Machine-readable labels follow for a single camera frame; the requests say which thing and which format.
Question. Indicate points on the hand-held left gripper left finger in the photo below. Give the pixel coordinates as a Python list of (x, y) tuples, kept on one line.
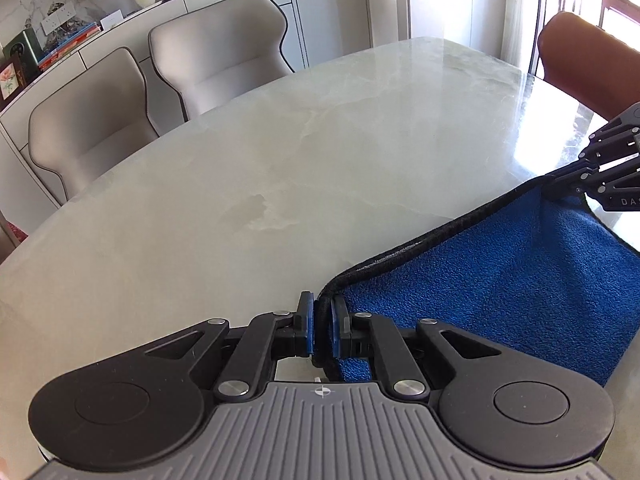
[(310, 329)]

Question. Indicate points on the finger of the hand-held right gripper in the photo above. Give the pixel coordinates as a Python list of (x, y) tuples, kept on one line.
[(617, 132), (595, 176)]

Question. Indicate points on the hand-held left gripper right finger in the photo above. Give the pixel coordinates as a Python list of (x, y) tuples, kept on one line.
[(336, 331)]

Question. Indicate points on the grey and blue towel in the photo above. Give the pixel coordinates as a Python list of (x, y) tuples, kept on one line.
[(500, 280)]

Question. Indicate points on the brown leather chair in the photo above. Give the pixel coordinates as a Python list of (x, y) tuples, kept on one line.
[(585, 60)]

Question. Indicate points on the white counter cabinet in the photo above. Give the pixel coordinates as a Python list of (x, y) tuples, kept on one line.
[(472, 15)]

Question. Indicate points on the beige dining chair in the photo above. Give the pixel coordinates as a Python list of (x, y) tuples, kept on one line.
[(220, 55), (90, 130)]

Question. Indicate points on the white sideboard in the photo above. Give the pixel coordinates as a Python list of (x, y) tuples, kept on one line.
[(125, 35)]

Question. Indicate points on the white card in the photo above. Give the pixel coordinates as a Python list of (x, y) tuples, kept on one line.
[(111, 20)]

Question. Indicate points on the stack of books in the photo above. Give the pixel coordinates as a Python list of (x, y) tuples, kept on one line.
[(67, 46)]

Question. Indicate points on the green box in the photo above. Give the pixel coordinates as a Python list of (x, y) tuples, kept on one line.
[(22, 55)]

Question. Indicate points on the dark picture frame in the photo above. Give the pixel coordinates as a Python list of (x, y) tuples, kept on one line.
[(9, 81)]

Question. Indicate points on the white wall socket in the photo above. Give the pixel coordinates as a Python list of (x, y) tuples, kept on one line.
[(57, 19)]

